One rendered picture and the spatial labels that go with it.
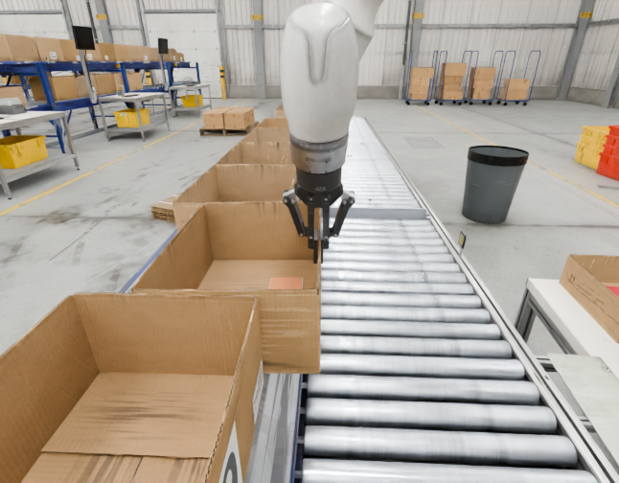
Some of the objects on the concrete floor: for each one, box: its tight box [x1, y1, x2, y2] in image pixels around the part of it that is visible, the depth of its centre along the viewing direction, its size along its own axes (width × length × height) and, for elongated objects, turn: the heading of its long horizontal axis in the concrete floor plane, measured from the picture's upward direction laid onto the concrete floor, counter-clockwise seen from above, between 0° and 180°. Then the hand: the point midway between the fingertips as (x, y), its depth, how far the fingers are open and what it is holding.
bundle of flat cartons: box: [150, 192, 183, 223], centre depth 362 cm, size 69×47×13 cm
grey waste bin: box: [462, 145, 529, 224], centre depth 349 cm, size 50×50×64 cm
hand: (318, 246), depth 73 cm, fingers closed
